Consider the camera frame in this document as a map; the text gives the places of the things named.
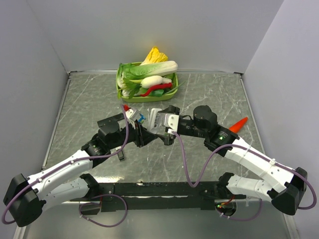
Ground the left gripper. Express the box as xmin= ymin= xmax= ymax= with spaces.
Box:
xmin=108 ymin=119 xmax=158 ymax=149

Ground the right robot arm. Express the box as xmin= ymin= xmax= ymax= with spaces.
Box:
xmin=158 ymin=106 xmax=308 ymax=216

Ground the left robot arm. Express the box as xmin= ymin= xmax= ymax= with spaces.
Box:
xmin=1 ymin=110 xmax=158 ymax=227

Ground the black remote control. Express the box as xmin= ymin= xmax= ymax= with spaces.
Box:
xmin=115 ymin=147 xmax=125 ymax=161

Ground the blue battery upper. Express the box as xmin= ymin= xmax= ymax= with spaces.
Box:
xmin=137 ymin=115 xmax=146 ymax=124

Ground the green plastic tray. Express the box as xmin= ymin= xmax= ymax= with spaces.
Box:
xmin=116 ymin=62 xmax=179 ymax=103

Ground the red chili pepper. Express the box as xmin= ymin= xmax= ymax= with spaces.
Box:
xmin=140 ymin=83 xmax=172 ymax=97

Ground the green parsley sprig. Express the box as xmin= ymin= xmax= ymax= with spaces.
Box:
xmin=116 ymin=78 xmax=141 ymax=99

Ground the white toy radish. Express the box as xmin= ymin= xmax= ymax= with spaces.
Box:
xmin=140 ymin=76 xmax=172 ymax=89

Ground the orange toy carrot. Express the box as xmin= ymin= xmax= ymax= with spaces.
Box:
xmin=229 ymin=117 xmax=248 ymax=133

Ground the black base bar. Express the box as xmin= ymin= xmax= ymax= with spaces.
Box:
xmin=73 ymin=181 xmax=233 ymax=212

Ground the long green napa cabbage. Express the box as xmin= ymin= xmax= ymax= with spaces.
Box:
xmin=121 ymin=61 xmax=178 ymax=80

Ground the small green bok choy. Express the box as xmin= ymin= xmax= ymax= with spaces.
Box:
xmin=116 ymin=63 xmax=134 ymax=89

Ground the yellow toy cabbage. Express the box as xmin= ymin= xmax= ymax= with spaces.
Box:
xmin=141 ymin=46 xmax=168 ymax=65

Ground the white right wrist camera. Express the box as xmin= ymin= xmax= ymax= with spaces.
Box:
xmin=164 ymin=114 xmax=179 ymax=134

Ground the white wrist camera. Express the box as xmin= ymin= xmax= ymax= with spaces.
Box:
xmin=164 ymin=114 xmax=179 ymax=134
xmin=124 ymin=105 xmax=143 ymax=125

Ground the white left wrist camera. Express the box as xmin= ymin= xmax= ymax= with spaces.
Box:
xmin=124 ymin=105 xmax=143 ymax=125

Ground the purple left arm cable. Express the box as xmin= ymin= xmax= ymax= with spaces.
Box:
xmin=1 ymin=104 xmax=130 ymax=225

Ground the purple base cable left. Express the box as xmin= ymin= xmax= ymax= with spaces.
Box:
xmin=79 ymin=193 xmax=128 ymax=228

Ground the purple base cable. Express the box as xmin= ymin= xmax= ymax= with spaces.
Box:
xmin=79 ymin=193 xmax=128 ymax=228
xmin=215 ymin=194 xmax=264 ymax=222

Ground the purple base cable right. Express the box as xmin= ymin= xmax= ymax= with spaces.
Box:
xmin=215 ymin=194 xmax=264 ymax=222

